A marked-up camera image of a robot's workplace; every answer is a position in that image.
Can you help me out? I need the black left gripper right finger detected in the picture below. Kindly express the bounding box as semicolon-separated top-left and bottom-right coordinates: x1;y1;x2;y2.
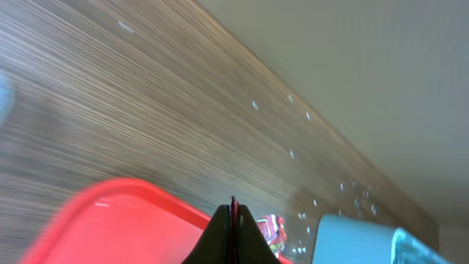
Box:
234;205;281;264

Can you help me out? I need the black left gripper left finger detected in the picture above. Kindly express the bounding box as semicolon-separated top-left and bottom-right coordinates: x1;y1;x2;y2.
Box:
182;205;232;264

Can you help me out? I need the red snack wrapper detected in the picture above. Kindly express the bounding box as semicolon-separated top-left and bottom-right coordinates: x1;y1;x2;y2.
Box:
229;196;289;260

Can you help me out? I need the grey dishwasher rack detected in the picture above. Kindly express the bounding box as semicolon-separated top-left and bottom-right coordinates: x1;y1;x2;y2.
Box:
312;214;449;264

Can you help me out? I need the red plastic tray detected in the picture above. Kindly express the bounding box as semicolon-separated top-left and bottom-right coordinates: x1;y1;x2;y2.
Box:
21;178;213;263

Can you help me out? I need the clear plastic bin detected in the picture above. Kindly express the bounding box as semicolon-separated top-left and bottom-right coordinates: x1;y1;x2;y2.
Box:
0;71;15;126

